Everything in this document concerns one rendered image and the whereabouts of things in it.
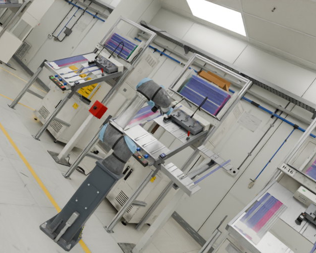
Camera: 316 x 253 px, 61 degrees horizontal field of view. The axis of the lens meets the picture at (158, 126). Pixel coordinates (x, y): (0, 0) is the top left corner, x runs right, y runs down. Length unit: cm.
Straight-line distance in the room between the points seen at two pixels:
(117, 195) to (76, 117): 120
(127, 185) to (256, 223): 127
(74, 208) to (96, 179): 23
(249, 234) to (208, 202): 211
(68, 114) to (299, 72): 334
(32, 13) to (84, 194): 504
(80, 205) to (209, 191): 261
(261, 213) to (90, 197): 125
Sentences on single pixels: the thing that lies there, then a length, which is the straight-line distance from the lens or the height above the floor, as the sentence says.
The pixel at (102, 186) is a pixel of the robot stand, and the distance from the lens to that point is 178.
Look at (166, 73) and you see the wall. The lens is 509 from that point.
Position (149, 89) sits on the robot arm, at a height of 113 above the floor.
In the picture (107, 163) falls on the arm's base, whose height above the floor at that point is 57.
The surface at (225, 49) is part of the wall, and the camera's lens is 494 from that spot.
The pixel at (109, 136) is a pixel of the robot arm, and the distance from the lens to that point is 177.
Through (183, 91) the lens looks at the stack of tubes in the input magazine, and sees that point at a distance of 296.
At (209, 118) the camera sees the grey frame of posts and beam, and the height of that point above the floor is 135.
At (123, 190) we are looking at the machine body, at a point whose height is 24.
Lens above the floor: 97
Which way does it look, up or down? level
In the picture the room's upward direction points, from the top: 38 degrees clockwise
